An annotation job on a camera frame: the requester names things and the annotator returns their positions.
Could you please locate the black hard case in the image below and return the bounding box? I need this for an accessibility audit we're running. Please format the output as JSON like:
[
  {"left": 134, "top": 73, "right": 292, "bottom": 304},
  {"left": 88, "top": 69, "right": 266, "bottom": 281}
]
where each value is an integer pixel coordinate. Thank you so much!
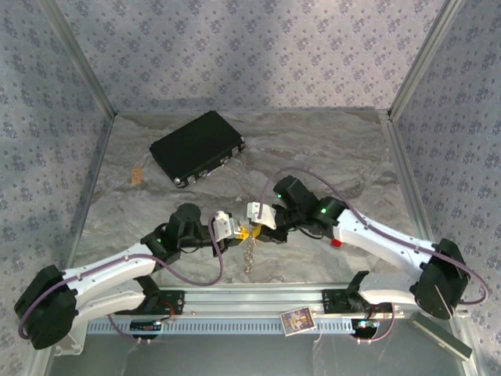
[{"left": 149, "top": 110, "right": 247, "bottom": 190}]

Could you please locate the colourful printed card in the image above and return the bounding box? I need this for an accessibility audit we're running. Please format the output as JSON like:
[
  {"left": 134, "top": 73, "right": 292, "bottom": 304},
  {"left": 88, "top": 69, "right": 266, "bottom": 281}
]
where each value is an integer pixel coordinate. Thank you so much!
[{"left": 279, "top": 308, "right": 317, "bottom": 337}]

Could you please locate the left circuit board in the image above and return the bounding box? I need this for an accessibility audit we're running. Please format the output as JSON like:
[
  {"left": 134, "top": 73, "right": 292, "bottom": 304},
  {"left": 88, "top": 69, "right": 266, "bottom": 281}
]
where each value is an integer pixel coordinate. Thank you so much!
[{"left": 130, "top": 319, "right": 164, "bottom": 333}]

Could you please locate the circuit board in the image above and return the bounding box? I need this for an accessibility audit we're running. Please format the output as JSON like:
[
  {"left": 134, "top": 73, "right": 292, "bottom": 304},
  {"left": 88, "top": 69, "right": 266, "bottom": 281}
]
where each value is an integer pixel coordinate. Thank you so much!
[
  {"left": 351, "top": 319, "right": 381, "bottom": 338},
  {"left": 130, "top": 319, "right": 164, "bottom": 333}
]

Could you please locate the right circuit board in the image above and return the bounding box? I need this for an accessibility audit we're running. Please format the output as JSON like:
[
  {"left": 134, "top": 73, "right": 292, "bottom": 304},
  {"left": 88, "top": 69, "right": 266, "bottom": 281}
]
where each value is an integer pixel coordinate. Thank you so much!
[{"left": 351, "top": 319, "right": 381, "bottom": 338}]

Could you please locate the grey metal bar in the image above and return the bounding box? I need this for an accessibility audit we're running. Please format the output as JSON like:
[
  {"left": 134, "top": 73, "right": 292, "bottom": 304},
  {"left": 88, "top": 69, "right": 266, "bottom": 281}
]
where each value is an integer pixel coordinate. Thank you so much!
[{"left": 406, "top": 312, "right": 474, "bottom": 361}]

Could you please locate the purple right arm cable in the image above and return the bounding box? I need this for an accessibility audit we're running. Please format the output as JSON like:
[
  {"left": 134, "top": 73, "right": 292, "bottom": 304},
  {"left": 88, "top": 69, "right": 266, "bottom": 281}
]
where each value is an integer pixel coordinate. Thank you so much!
[{"left": 258, "top": 167, "right": 490, "bottom": 345}]

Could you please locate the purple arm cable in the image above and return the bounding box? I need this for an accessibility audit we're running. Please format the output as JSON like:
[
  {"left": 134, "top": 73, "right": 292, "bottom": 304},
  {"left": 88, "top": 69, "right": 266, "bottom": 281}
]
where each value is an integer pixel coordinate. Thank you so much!
[
  {"left": 17, "top": 213, "right": 225, "bottom": 344},
  {"left": 258, "top": 167, "right": 490, "bottom": 345}
]

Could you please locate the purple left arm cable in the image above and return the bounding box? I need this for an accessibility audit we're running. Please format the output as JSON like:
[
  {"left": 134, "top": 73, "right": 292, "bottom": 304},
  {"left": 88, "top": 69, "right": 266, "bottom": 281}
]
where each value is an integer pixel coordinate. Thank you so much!
[{"left": 17, "top": 213, "right": 225, "bottom": 344}]

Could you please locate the aluminium front rail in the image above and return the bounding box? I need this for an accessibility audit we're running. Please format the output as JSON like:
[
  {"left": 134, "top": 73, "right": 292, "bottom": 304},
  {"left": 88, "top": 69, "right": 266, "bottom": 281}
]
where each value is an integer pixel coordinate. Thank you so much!
[{"left": 74, "top": 284, "right": 469, "bottom": 320}]

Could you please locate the aluminium rail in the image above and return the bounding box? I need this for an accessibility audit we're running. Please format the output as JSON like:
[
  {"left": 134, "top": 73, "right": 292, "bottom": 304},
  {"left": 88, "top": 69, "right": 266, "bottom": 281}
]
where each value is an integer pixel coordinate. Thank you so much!
[
  {"left": 377, "top": 109, "right": 449, "bottom": 285},
  {"left": 58, "top": 113, "right": 118, "bottom": 283},
  {"left": 74, "top": 284, "right": 469, "bottom": 320}
]

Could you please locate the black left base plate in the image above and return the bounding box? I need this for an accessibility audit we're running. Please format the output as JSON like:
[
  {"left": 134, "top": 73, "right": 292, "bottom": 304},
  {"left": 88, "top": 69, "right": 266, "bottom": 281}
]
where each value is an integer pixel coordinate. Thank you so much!
[{"left": 114, "top": 288, "right": 186, "bottom": 316}]

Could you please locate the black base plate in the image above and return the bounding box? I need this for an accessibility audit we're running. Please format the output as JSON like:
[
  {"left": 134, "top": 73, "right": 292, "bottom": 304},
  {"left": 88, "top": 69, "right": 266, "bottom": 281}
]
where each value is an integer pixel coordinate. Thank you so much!
[
  {"left": 321, "top": 288, "right": 394, "bottom": 314},
  {"left": 114, "top": 288, "right": 186, "bottom": 316}
]

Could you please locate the slotted grey cable duct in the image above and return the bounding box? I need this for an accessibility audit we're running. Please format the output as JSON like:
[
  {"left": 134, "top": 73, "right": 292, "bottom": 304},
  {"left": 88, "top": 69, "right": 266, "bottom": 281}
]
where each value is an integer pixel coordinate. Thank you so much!
[{"left": 85, "top": 317, "right": 363, "bottom": 337}]

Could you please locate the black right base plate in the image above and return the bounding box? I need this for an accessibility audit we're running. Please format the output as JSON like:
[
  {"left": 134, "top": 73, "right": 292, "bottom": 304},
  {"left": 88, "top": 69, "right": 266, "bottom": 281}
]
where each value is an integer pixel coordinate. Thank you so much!
[{"left": 321, "top": 288, "right": 394, "bottom": 314}]

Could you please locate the aluminium left side rail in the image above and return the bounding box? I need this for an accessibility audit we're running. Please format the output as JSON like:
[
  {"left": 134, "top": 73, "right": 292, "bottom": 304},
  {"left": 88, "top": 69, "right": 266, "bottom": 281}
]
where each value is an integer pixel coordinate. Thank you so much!
[{"left": 58, "top": 113, "right": 118, "bottom": 283}]

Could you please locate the aluminium right side rail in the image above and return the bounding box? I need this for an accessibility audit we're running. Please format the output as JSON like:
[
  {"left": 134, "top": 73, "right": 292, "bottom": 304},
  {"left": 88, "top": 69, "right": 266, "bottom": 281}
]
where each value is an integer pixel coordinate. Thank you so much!
[{"left": 377, "top": 109, "right": 449, "bottom": 285}]

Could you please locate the white plastic bracket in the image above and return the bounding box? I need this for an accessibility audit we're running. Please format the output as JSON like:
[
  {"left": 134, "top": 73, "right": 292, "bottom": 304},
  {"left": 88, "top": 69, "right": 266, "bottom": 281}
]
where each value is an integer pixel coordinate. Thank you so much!
[{"left": 54, "top": 327, "right": 85, "bottom": 356}]

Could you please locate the aluminium right corner post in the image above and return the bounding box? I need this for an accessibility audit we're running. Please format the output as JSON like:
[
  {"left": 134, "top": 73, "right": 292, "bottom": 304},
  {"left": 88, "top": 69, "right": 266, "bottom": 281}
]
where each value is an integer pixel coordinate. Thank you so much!
[{"left": 386, "top": 0, "right": 467, "bottom": 121}]

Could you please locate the aluminium corner post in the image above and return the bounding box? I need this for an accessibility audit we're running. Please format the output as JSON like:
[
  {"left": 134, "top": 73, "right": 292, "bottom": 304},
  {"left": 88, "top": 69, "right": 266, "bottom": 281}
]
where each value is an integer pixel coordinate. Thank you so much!
[
  {"left": 386, "top": 0, "right": 467, "bottom": 121},
  {"left": 38, "top": 0, "right": 119, "bottom": 118}
]

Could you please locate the aluminium left corner post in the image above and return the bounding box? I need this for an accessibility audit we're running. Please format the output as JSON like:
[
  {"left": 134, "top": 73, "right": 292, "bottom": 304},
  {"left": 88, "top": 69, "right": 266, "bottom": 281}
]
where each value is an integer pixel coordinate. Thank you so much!
[{"left": 38, "top": 0, "right": 119, "bottom": 118}]

